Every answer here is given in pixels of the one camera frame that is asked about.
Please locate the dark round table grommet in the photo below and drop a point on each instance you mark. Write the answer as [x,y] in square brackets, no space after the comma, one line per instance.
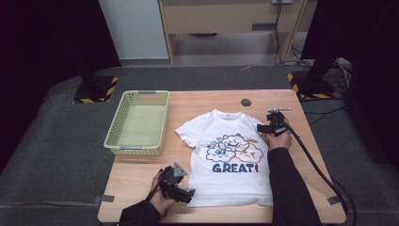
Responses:
[246,102]

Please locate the pale green plastic basket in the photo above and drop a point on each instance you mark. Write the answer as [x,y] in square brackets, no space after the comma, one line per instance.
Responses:
[142,125]

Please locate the black stand base hazard stripes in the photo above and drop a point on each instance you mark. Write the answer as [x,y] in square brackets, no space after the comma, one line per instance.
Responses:
[95,91]
[309,86]

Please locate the person's right hand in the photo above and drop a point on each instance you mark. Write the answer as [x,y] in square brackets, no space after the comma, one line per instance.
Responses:
[280,141]

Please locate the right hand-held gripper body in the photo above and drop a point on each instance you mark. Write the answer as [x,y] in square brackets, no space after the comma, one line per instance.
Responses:
[276,122]

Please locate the white printed t-shirt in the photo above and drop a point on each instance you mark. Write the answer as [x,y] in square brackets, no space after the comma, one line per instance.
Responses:
[230,160]

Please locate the dark curtain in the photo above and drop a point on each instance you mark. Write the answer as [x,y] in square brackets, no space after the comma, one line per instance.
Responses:
[47,40]
[370,62]

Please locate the light wooden desk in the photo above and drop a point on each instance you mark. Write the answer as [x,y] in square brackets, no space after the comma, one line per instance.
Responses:
[226,19]

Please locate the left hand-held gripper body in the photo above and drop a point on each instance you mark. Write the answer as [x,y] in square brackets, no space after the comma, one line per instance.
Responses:
[171,182]

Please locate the white panel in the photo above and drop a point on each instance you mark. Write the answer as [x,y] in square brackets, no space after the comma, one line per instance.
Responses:
[133,28]

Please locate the person's left hand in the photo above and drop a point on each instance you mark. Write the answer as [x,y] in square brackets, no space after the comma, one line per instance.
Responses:
[161,201]

